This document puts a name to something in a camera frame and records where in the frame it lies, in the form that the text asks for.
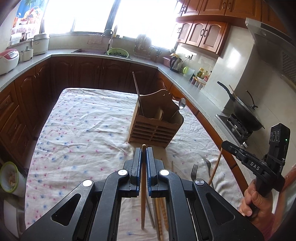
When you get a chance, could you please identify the brown wooden chopstick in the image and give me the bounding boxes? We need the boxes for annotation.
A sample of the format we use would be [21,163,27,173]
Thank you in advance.
[159,198,169,230]

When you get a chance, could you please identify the wooden chopstick carved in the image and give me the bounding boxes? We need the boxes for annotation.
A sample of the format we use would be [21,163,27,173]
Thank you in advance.
[155,198,164,241]

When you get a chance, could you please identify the steel fork long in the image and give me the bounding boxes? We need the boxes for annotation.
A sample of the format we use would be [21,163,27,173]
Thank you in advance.
[191,164,198,181]

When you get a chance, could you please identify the steel chopstick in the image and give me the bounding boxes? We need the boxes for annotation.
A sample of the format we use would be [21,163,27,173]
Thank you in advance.
[145,197,156,229]

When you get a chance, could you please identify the light wooden chopstick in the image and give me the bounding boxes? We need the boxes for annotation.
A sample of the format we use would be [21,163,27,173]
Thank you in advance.
[208,146,223,185]

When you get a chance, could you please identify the steel spoon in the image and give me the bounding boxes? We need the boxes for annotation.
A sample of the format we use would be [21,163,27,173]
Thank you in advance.
[170,97,186,120]

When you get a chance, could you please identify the dark metal chopstick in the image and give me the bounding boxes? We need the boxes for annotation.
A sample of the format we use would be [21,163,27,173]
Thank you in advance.
[132,71,144,116]

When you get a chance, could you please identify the person right hand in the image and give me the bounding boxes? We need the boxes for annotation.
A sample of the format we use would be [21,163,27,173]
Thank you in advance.
[239,179,273,224]

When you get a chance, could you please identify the gas stove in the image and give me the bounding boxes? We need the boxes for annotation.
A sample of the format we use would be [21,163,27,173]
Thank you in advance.
[215,114,252,149]

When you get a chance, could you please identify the black wok with lid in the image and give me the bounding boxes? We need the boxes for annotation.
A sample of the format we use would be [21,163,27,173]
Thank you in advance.
[217,81,264,132]

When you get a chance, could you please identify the white floral tablecloth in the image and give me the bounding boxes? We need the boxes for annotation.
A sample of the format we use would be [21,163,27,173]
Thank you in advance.
[25,88,243,227]

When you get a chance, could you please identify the green rimmed bowl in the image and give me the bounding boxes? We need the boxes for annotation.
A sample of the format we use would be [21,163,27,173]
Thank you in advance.
[1,162,26,197]

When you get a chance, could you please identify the wooden utensil holder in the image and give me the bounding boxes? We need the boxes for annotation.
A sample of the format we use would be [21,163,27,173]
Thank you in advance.
[128,89,184,148]

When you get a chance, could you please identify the range hood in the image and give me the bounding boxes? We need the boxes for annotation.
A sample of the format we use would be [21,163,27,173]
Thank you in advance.
[245,18,295,89]

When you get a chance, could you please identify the green white pitcher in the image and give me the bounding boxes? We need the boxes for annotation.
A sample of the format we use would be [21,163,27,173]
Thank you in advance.
[182,66,195,80]

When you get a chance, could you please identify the lower wooden cabinets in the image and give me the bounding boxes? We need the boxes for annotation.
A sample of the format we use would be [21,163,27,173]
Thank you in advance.
[0,55,249,193]

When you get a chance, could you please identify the wooden cabinets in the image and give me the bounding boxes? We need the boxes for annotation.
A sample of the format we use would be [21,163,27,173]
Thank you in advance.
[0,55,249,193]
[176,0,287,55]

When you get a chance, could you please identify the steel electric kettle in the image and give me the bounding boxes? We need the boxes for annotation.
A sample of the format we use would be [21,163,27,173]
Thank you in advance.
[170,56,183,73]

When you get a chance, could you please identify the upper wooden cabinets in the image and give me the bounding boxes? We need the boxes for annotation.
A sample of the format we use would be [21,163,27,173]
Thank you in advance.
[176,0,287,55]

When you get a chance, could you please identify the green colander basket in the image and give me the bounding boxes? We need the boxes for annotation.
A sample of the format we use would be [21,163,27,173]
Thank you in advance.
[107,48,129,58]

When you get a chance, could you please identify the chrome sink faucet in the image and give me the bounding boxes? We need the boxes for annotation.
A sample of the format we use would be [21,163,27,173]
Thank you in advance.
[102,28,115,52]

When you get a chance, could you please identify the small white cooker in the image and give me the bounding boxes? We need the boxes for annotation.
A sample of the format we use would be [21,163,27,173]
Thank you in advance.
[19,46,34,62]

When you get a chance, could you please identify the white red rice cooker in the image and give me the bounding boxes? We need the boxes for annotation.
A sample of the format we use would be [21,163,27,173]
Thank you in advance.
[0,49,20,75]

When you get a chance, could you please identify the tropical fruit poster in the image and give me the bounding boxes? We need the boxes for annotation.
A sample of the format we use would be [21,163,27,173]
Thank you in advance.
[11,0,48,41]

